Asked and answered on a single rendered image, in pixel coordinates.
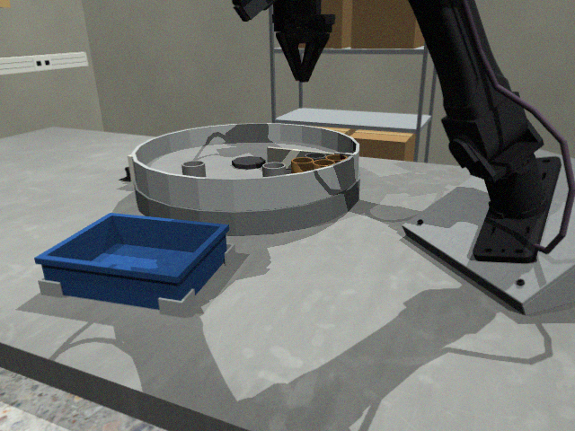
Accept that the grey metal bushing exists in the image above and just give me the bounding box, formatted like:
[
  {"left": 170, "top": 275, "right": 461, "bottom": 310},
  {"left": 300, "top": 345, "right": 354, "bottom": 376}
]
[
  {"left": 305, "top": 153, "right": 326, "bottom": 161},
  {"left": 181, "top": 161, "right": 206, "bottom": 178},
  {"left": 262, "top": 163, "right": 286, "bottom": 177}
]

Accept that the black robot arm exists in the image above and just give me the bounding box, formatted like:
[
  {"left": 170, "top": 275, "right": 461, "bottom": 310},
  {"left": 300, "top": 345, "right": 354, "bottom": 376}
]
[{"left": 232, "top": 0, "right": 562, "bottom": 264}]

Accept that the bronze bushing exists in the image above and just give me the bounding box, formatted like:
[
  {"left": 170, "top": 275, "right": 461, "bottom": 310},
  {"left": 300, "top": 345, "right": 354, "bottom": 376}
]
[
  {"left": 291, "top": 157, "right": 314, "bottom": 174},
  {"left": 312, "top": 160, "right": 335, "bottom": 170},
  {"left": 325, "top": 154, "right": 348, "bottom": 163}
]

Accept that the blue plastic tray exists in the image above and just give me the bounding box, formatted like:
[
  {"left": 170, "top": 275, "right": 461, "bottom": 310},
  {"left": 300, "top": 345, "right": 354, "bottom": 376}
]
[{"left": 34, "top": 213, "right": 227, "bottom": 310}]

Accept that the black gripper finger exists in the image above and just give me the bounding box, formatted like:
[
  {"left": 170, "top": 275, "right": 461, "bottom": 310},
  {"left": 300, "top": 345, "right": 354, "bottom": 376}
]
[
  {"left": 276, "top": 32, "right": 315, "bottom": 81},
  {"left": 285, "top": 33, "right": 330, "bottom": 83}
]

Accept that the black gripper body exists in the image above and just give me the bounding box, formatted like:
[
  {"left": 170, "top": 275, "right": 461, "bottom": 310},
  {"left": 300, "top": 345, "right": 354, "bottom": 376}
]
[{"left": 272, "top": 0, "right": 335, "bottom": 34}]

